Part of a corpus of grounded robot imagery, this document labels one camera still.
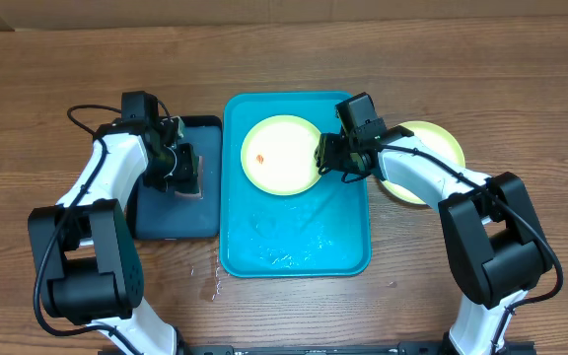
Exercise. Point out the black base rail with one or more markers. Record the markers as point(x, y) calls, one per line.
point(403, 348)

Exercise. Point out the black water tray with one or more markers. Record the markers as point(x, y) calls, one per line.
point(153, 215)

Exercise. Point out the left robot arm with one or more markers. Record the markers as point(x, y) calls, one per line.
point(89, 275)

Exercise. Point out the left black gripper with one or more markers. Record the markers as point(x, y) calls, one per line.
point(187, 172)

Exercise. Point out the yellow-green plate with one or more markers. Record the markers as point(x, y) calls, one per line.
point(439, 140)
point(278, 155)

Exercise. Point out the teal plastic tray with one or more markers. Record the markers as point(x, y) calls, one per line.
point(323, 231)

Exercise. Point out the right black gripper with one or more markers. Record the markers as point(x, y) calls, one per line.
point(330, 154)

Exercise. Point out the green brown sponge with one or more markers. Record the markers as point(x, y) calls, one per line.
point(189, 196)

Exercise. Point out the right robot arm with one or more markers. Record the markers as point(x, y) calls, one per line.
point(497, 251)

